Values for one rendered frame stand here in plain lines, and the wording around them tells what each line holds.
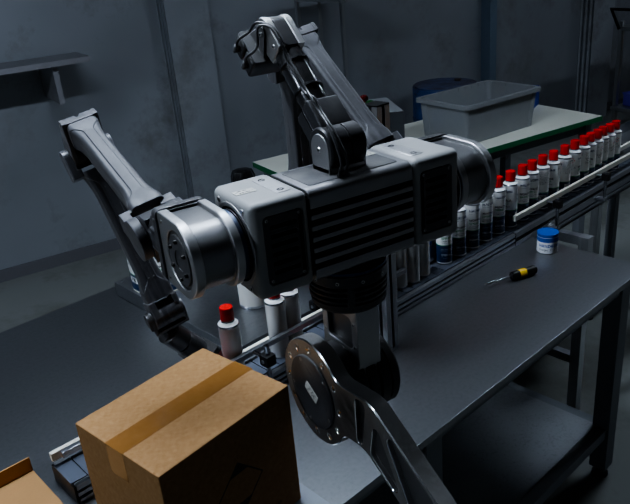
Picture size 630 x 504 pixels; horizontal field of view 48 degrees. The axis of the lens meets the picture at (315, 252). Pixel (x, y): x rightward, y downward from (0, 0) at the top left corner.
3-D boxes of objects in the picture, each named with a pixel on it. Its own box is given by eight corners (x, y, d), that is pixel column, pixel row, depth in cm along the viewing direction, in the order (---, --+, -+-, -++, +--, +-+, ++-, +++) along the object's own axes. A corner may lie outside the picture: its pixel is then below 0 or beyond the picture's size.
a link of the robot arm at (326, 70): (271, 18, 151) (309, 5, 155) (262, 61, 163) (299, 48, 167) (388, 178, 139) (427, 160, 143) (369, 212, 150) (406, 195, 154)
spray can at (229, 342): (237, 370, 180) (227, 299, 172) (251, 377, 177) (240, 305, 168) (222, 380, 177) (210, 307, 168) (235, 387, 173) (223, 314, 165)
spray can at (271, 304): (281, 346, 189) (273, 277, 181) (294, 353, 185) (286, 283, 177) (266, 354, 186) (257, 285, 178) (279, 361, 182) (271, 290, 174)
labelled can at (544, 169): (543, 211, 261) (546, 157, 253) (530, 208, 265) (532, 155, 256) (550, 207, 264) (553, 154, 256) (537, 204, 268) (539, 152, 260)
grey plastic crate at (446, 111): (487, 115, 432) (488, 79, 423) (541, 125, 401) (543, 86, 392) (414, 136, 401) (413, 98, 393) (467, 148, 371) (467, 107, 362)
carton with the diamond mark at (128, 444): (220, 452, 156) (202, 346, 145) (301, 498, 141) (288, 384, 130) (104, 537, 136) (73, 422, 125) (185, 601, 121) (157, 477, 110)
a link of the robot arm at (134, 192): (43, 111, 141) (90, 93, 145) (63, 164, 151) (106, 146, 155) (140, 238, 115) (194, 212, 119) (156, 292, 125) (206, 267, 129)
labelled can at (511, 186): (519, 225, 251) (521, 169, 243) (511, 229, 248) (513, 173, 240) (506, 222, 255) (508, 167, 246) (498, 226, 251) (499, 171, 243)
